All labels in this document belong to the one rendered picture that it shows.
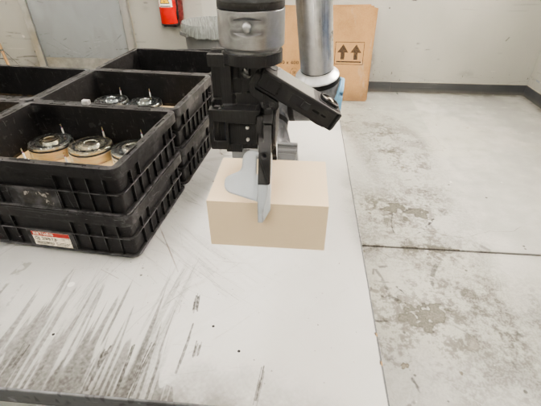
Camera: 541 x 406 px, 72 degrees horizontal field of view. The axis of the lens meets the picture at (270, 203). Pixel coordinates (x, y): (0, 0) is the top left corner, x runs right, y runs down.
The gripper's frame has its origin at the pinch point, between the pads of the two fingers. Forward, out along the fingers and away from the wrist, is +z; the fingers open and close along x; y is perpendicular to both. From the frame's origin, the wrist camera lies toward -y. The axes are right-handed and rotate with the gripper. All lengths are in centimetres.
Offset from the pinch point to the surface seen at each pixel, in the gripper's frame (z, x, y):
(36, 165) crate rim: 4.0, -11.8, 44.8
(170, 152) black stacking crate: 13.0, -35.7, 28.0
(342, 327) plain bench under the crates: 26.7, 2.4, -13.1
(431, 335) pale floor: 97, -50, -59
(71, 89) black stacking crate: 6, -58, 64
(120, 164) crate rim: 3.6, -12.7, 28.9
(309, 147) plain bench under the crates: 27, -69, -7
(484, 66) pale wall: 71, -346, -181
